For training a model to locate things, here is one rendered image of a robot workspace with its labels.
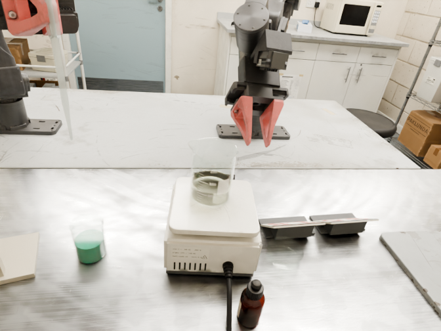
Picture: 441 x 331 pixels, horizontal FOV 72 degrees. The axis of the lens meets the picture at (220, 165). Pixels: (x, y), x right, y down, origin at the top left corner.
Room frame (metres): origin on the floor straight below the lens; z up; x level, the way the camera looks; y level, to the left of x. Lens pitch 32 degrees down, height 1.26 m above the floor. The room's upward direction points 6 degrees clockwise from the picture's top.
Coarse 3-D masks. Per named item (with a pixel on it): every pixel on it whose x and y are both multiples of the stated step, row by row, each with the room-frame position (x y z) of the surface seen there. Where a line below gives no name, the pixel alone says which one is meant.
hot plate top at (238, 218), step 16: (176, 192) 0.36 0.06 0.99; (240, 192) 0.37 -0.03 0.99; (176, 208) 0.32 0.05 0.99; (192, 208) 0.33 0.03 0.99; (224, 208) 0.33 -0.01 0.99; (240, 208) 0.34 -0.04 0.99; (176, 224) 0.29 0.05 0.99; (192, 224) 0.29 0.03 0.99; (208, 224) 0.30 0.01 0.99; (224, 224) 0.30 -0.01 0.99; (240, 224) 0.31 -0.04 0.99; (256, 224) 0.31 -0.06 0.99
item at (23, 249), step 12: (0, 240) 0.30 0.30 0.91; (12, 240) 0.30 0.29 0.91; (24, 240) 0.31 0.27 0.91; (36, 240) 0.31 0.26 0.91; (0, 252) 0.28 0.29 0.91; (12, 252) 0.28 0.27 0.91; (24, 252) 0.29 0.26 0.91; (36, 252) 0.29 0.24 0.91; (0, 264) 0.25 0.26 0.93; (12, 264) 0.26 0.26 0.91; (24, 264) 0.27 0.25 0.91; (36, 264) 0.27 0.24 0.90; (0, 276) 0.24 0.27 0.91; (12, 276) 0.25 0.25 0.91; (24, 276) 0.25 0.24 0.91
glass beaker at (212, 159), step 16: (192, 144) 0.37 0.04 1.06; (208, 144) 0.39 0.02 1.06; (224, 144) 0.38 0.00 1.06; (192, 160) 0.35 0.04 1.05; (208, 160) 0.33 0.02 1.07; (224, 160) 0.33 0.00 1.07; (192, 176) 0.34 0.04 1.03; (208, 176) 0.33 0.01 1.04; (224, 176) 0.33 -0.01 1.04; (192, 192) 0.34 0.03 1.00; (208, 192) 0.33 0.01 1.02; (224, 192) 0.34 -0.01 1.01; (208, 208) 0.33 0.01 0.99
